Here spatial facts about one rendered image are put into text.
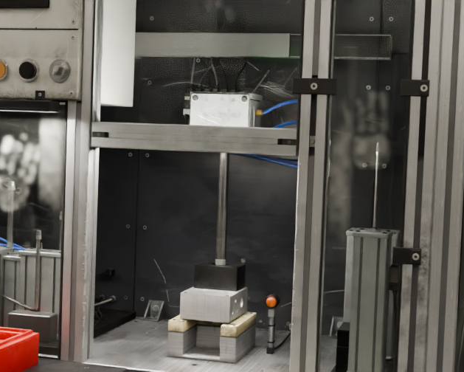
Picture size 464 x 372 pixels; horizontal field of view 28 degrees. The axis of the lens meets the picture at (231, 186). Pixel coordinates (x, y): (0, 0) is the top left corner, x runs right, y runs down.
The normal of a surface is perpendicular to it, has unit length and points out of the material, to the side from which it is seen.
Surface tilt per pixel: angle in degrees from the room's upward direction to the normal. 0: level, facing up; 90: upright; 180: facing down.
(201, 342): 90
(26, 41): 90
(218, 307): 90
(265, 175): 90
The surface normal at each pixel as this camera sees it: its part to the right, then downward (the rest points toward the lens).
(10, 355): 0.96, 0.05
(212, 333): -0.27, 0.04
